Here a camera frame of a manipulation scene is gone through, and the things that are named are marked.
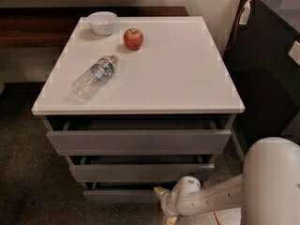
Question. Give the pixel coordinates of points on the red apple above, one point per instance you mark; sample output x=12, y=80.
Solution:
x=133, y=39

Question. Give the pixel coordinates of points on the grey top drawer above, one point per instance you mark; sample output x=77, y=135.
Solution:
x=139, y=142

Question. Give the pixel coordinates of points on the dark wooden shelf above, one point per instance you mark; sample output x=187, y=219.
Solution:
x=52, y=26

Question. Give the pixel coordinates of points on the white bowl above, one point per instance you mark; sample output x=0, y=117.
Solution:
x=102, y=23

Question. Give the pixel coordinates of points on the white counter top cabinet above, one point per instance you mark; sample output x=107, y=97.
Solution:
x=176, y=80

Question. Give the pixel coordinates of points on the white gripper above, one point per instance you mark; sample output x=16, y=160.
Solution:
x=168, y=202

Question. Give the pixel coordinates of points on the grey bottom drawer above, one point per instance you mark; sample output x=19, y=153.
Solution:
x=122, y=193

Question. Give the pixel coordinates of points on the white wall outlet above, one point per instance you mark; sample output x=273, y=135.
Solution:
x=294, y=52

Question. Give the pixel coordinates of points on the grey drawer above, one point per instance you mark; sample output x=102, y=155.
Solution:
x=139, y=142
x=122, y=193
x=143, y=169

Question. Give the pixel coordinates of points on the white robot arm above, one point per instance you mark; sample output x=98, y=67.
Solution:
x=267, y=191

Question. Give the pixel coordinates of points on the clear plastic water bottle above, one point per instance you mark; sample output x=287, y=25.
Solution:
x=95, y=77

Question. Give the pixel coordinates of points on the grey middle drawer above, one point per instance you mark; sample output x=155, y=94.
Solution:
x=143, y=169

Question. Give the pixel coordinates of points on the black side cabinet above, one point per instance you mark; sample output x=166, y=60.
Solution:
x=266, y=77

